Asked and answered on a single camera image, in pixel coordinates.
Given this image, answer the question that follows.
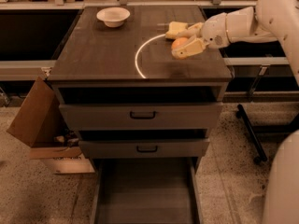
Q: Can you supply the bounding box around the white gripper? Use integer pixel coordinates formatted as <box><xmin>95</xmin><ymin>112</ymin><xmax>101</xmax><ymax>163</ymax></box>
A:
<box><xmin>171</xmin><ymin>13</ymin><xmax>230</xmax><ymax>59</ymax></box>

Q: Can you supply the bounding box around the orange fruit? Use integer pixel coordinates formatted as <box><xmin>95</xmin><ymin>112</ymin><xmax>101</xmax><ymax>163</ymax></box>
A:
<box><xmin>171</xmin><ymin>37</ymin><xmax>188</xmax><ymax>49</ymax></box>

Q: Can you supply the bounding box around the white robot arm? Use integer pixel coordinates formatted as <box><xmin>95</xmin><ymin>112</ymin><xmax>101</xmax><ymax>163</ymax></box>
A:
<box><xmin>172</xmin><ymin>0</ymin><xmax>299</xmax><ymax>224</ymax></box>

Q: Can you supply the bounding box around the top grey drawer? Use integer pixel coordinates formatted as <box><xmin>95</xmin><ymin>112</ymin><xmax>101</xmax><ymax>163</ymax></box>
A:
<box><xmin>59</xmin><ymin>103</ymin><xmax>222</xmax><ymax>131</ymax></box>

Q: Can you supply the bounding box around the grey drawer cabinet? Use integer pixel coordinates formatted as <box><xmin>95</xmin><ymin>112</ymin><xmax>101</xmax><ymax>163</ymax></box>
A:
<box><xmin>47</xmin><ymin>5</ymin><xmax>233</xmax><ymax>224</ymax></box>

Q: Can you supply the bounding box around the middle grey drawer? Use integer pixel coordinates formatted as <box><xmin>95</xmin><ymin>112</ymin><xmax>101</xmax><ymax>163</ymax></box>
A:
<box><xmin>79</xmin><ymin>139</ymin><xmax>209</xmax><ymax>159</ymax></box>

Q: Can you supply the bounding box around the bottom grey open drawer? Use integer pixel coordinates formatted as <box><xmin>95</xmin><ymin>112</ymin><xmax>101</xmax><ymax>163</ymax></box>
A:
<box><xmin>90</xmin><ymin>158</ymin><xmax>203</xmax><ymax>224</ymax></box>

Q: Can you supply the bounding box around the yellow sponge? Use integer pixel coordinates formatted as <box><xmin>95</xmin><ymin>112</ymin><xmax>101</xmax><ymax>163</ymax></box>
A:
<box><xmin>165</xmin><ymin>21</ymin><xmax>188</xmax><ymax>39</ymax></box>

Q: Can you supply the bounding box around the white ceramic bowl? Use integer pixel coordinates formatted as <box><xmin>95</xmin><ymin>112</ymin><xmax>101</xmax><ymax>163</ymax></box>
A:
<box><xmin>96</xmin><ymin>7</ymin><xmax>130</xmax><ymax>28</ymax></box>

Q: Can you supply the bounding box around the black rolling stand base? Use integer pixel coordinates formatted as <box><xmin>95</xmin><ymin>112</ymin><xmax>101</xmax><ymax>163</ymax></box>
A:
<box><xmin>235</xmin><ymin>105</ymin><xmax>299</xmax><ymax>164</ymax></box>

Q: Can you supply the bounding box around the open cardboard box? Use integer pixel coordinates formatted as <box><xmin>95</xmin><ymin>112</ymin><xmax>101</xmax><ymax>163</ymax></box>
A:
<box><xmin>7</xmin><ymin>77</ymin><xmax>94</xmax><ymax>174</ymax></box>

